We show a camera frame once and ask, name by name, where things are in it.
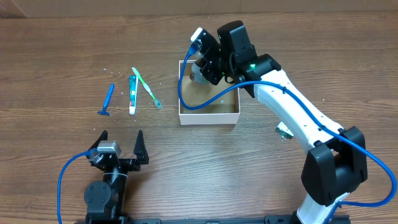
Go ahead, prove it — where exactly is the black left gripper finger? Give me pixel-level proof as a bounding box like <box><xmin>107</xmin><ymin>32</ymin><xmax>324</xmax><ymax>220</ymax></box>
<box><xmin>89</xmin><ymin>130</ymin><xmax>108</xmax><ymax>150</ymax></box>
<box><xmin>133</xmin><ymin>130</ymin><xmax>149</xmax><ymax>164</ymax></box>

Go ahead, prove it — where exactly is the clear soap pump bottle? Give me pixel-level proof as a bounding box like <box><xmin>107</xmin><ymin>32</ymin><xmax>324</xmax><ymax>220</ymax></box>
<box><xmin>190</xmin><ymin>62</ymin><xmax>210</xmax><ymax>84</ymax></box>

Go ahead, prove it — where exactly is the blue disposable razor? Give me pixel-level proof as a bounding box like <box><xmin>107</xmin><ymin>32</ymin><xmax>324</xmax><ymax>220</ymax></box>
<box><xmin>98</xmin><ymin>83</ymin><xmax>114</xmax><ymax>116</ymax></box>

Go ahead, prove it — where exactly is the green toothbrush with cap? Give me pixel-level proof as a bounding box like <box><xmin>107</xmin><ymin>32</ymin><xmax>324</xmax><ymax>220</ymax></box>
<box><xmin>132</xmin><ymin>67</ymin><xmax>163</xmax><ymax>110</ymax></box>

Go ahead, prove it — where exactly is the green white toothpaste tube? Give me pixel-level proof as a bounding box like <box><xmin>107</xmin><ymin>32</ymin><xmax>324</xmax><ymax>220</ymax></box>
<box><xmin>129</xmin><ymin>75</ymin><xmax>138</xmax><ymax>115</ymax></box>

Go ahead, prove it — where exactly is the green white soap bar pack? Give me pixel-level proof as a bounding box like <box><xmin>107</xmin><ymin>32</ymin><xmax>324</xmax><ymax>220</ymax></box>
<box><xmin>275</xmin><ymin>121</ymin><xmax>294</xmax><ymax>140</ymax></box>

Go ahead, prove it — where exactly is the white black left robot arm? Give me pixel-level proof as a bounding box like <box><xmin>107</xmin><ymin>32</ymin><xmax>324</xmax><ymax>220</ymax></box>
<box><xmin>84</xmin><ymin>131</ymin><xmax>149</xmax><ymax>223</ymax></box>

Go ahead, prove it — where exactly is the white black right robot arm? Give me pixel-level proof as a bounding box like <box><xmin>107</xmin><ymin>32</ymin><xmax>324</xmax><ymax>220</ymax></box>
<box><xmin>190</xmin><ymin>21</ymin><xmax>368</xmax><ymax>223</ymax></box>

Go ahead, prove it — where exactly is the pink open cardboard box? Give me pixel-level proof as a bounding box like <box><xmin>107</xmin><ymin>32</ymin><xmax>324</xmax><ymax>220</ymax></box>
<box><xmin>178</xmin><ymin>60</ymin><xmax>241</xmax><ymax>126</ymax></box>

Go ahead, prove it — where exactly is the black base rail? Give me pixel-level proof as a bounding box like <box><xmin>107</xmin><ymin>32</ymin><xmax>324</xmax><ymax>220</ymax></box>
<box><xmin>76</xmin><ymin>215</ymin><xmax>300</xmax><ymax>224</ymax></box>

